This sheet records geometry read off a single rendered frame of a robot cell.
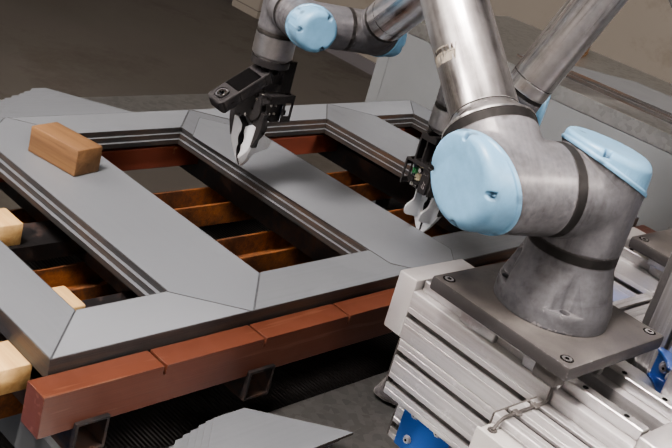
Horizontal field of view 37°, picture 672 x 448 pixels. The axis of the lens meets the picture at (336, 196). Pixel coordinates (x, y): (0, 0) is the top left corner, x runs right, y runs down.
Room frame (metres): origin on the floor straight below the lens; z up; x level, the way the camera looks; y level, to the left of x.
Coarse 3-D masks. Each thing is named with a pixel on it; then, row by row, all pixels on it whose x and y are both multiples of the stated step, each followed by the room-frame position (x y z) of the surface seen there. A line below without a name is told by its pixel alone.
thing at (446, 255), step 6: (432, 252) 1.71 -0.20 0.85; (438, 252) 1.71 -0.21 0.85; (444, 252) 1.72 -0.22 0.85; (450, 252) 1.73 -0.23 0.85; (408, 258) 1.65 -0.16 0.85; (414, 258) 1.66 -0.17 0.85; (420, 258) 1.66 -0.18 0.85; (426, 258) 1.67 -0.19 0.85; (432, 258) 1.68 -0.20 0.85; (438, 258) 1.69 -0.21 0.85; (444, 258) 1.69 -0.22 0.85; (450, 258) 1.70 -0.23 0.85; (396, 264) 1.61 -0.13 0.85; (402, 264) 1.62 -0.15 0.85; (408, 264) 1.62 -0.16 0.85; (414, 264) 1.63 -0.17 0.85; (420, 264) 1.64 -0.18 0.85; (426, 264) 1.65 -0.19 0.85
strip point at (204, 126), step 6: (198, 120) 2.06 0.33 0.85; (204, 120) 2.08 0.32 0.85; (210, 120) 2.09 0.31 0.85; (198, 126) 2.03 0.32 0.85; (204, 126) 2.04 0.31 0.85; (210, 126) 2.05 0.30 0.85; (216, 126) 2.06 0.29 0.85; (222, 126) 2.07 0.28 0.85; (228, 126) 2.08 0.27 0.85; (198, 132) 1.99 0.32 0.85; (204, 132) 2.00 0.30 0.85; (210, 132) 2.01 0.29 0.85; (216, 132) 2.02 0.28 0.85; (222, 132) 2.03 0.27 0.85; (228, 132) 2.04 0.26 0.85
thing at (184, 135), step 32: (192, 128) 2.01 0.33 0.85; (288, 128) 2.23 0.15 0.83; (320, 128) 2.32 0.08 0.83; (416, 128) 2.57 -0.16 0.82; (0, 160) 1.60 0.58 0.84; (224, 160) 1.90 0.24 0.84; (384, 160) 2.20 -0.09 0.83; (32, 192) 1.52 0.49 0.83; (256, 192) 1.81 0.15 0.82; (64, 224) 1.45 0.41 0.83; (320, 224) 1.72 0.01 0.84; (96, 256) 1.39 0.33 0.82; (480, 256) 1.76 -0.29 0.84; (160, 288) 1.31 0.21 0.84; (352, 288) 1.48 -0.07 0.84; (384, 288) 1.55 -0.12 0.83; (0, 320) 1.12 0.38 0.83; (224, 320) 1.27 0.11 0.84; (256, 320) 1.32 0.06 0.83; (32, 352) 1.07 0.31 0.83; (96, 352) 1.10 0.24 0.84; (128, 352) 1.14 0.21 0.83
